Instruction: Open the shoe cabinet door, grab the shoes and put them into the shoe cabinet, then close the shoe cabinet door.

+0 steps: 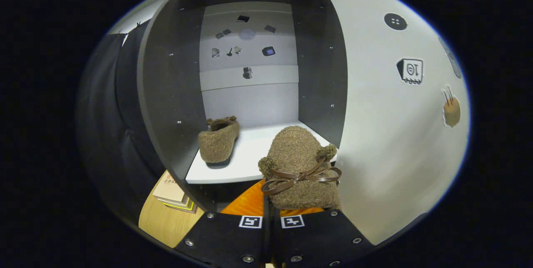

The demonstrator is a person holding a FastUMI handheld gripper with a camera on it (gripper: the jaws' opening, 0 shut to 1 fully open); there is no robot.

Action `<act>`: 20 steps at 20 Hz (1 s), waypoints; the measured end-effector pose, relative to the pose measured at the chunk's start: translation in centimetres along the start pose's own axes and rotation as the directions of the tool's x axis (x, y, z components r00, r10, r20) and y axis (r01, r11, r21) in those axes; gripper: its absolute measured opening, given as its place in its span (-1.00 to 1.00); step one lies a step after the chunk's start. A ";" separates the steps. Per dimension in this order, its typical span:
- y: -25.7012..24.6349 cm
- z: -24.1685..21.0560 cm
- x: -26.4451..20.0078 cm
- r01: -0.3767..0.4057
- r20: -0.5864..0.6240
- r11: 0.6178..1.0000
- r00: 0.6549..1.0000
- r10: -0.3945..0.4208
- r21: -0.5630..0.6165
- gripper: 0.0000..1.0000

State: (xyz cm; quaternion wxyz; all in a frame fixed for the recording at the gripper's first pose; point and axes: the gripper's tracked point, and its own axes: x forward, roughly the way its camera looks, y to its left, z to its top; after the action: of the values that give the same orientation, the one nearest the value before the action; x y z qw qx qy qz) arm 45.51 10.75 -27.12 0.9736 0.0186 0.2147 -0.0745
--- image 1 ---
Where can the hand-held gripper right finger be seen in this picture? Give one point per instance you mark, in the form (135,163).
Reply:
(316,239)

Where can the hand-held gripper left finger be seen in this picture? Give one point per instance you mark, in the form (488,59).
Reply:
(233,239)

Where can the brown fuzzy shoe with bow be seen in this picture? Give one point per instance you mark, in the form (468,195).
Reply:
(218,143)
(295,147)

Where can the dark grey shoe cabinet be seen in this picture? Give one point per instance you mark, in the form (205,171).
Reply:
(166,93)

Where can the yellow-edged book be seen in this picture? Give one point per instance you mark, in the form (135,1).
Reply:
(183,207)

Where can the beige book with orange corner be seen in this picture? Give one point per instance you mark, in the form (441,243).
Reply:
(168,189)

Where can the black backdrop cloth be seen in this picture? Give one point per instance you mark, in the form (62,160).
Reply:
(104,114)

